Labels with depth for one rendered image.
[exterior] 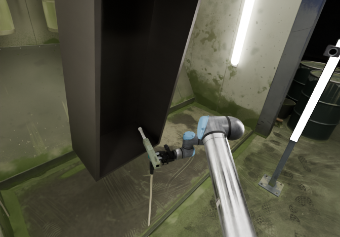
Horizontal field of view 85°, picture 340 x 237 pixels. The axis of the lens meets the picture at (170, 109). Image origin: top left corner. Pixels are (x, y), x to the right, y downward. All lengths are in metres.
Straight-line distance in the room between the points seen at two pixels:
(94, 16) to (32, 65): 1.58
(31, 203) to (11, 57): 1.29
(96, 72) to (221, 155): 0.63
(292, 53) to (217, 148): 1.94
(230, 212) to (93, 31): 0.80
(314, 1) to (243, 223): 2.25
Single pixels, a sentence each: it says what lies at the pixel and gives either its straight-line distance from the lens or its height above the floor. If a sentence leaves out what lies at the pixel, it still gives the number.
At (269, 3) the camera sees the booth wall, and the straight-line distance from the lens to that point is 2.68.
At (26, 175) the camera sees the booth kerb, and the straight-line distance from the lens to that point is 2.18.
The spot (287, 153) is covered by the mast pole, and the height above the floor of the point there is 0.46.
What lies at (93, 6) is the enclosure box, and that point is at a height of 1.52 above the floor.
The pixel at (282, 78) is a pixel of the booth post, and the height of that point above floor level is 0.88.
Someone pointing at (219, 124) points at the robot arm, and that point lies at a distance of 0.92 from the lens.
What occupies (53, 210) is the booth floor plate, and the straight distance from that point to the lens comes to 1.93.
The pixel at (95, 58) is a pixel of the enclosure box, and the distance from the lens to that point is 0.82.
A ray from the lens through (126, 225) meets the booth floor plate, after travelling 1.71.
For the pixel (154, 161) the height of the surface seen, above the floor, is 0.58.
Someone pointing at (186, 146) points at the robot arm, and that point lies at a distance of 1.50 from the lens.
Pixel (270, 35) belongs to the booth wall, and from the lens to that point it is 2.65.
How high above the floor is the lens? 1.54
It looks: 29 degrees down
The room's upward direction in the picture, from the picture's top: 5 degrees clockwise
